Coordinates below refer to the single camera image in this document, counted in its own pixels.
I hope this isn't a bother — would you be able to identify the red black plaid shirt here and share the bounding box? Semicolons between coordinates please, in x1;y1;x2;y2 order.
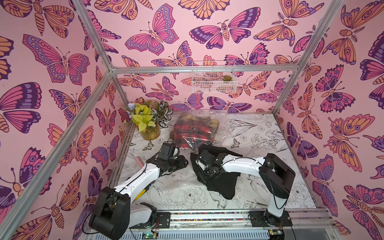
170;115;220;150

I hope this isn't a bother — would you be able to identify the yellow plaid shirt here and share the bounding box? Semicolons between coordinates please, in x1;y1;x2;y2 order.
174;115;220;142

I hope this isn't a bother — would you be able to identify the clear plastic vacuum bag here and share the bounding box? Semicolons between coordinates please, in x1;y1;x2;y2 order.
146;114;240;192

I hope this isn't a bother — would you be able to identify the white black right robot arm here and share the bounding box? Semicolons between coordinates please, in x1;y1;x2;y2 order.
191;147;296;218

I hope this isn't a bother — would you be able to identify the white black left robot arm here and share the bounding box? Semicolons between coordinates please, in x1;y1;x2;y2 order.
86;141;188;240

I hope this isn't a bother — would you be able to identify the pink cylindrical object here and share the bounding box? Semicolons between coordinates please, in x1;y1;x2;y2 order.
135;157;144;168

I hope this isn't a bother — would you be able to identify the potted plant in glass vase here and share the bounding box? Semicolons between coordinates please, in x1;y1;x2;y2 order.
118;98;174;141

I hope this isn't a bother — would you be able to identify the small green succulent plant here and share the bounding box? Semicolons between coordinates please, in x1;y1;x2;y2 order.
222;76;233;82

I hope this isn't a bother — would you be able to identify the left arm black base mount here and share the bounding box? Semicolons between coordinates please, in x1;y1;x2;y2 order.
129;203;171;229

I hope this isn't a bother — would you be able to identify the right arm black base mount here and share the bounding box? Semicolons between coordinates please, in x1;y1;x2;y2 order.
248;210;293;228

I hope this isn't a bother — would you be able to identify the white wire wall basket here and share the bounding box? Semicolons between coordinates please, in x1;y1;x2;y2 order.
191;65;238;95

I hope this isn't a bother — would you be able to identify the aluminium front rail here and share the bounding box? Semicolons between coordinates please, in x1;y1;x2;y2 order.
127;209;335;232

